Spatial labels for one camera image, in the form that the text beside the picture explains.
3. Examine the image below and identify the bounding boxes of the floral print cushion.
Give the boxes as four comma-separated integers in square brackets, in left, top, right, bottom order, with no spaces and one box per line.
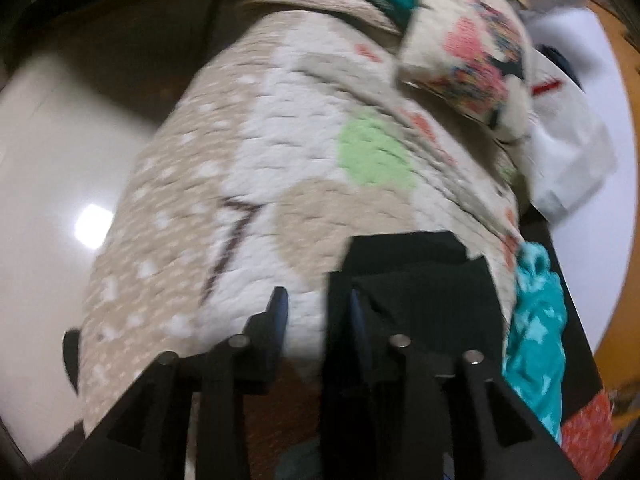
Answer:
[399,0,534,143]

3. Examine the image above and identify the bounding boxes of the patchwork quilted bedspread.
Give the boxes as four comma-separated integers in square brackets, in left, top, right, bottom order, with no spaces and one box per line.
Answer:
[79,0,520,430]

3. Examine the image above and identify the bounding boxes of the black pants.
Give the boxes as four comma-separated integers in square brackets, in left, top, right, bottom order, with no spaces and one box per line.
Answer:
[324,231,503,365]

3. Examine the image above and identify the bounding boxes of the turquoise fleece blanket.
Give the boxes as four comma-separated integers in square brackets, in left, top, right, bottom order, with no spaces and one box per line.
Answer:
[502,242,567,442]

